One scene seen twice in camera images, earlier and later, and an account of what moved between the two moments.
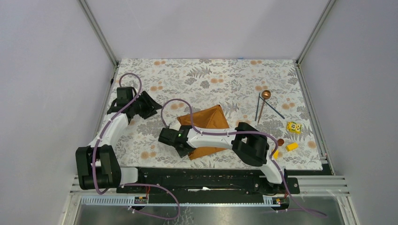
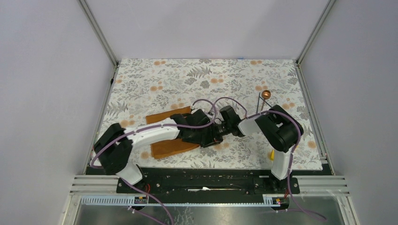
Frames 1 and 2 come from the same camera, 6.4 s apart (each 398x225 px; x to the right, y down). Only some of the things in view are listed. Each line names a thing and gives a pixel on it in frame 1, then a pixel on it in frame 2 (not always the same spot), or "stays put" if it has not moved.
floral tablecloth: [267, 93] stays put
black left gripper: [148, 111] -> [200, 138]
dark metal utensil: [257, 108] stays put
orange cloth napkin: [210, 117] -> [163, 148]
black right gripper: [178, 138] -> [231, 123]
